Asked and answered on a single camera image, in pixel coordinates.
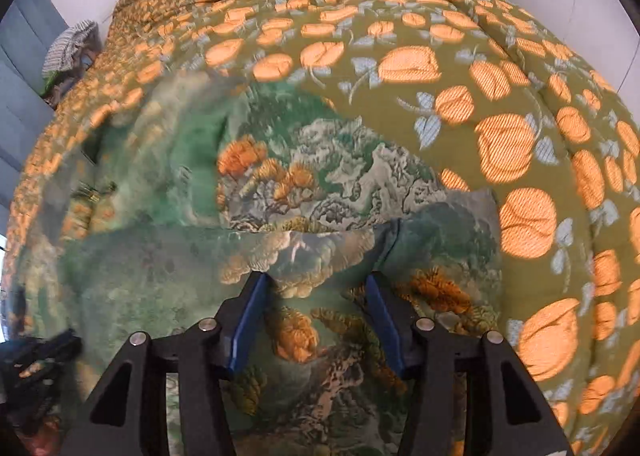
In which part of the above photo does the grey striped cloth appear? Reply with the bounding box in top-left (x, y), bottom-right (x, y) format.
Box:
top-left (42, 20), bottom-right (100, 80)

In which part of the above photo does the grey-blue wardrobe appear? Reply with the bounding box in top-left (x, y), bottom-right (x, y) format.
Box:
top-left (0, 0), bottom-right (71, 221)

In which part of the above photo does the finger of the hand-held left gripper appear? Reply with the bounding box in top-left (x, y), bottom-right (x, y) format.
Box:
top-left (2, 330), bottom-right (83, 378)

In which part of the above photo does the green printed garment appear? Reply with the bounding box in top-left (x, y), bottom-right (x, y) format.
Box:
top-left (30, 70), bottom-right (507, 456)

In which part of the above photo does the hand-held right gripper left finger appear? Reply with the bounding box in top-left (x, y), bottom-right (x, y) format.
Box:
top-left (60, 272), bottom-right (274, 456)

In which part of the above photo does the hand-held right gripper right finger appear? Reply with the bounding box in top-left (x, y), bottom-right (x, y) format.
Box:
top-left (366, 273), bottom-right (572, 456)

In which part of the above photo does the olive blanket with orange flowers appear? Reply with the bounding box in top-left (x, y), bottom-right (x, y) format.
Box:
top-left (0, 0), bottom-right (640, 456)

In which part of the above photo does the pile of dark clothes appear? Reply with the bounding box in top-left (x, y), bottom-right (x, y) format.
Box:
top-left (42, 48), bottom-right (103, 110)

